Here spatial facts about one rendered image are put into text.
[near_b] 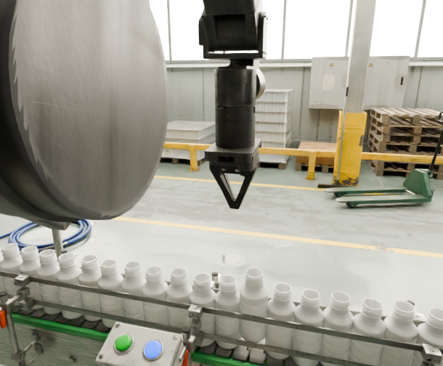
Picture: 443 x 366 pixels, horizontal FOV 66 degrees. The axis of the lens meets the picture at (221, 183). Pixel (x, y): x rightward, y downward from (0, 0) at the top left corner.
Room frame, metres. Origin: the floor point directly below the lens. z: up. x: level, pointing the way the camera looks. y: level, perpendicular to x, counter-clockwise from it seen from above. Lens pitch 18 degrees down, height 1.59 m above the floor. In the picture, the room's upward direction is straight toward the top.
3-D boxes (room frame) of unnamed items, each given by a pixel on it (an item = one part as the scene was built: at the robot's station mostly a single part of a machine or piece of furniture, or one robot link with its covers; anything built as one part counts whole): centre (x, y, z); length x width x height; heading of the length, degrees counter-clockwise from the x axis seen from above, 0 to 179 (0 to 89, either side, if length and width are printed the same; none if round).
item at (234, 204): (0.50, -0.02, 1.44); 0.07 x 0.07 x 0.09; 76
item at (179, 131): (6.78, 0.71, 0.33); 1.25 x 1.03 x 0.66; 163
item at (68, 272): (0.74, 0.38, 1.08); 0.06 x 0.06 x 0.17
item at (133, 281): (0.70, 0.21, 1.08); 0.06 x 0.06 x 0.17
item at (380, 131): (5.88, -3.20, 0.51); 1.26 x 1.08 x 1.02; 165
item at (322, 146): (6.17, -1.95, 0.16); 1.23 x 1.02 x 0.31; 163
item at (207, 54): (0.52, -0.03, 1.61); 0.12 x 0.09 x 0.12; 165
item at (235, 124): (0.49, -0.02, 1.51); 0.10 x 0.07 x 0.07; 166
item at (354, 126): (4.90, -1.87, 0.55); 0.40 x 0.34 x 1.10; 75
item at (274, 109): (6.51, -0.80, 0.67); 1.24 x 1.03 x 1.35; 163
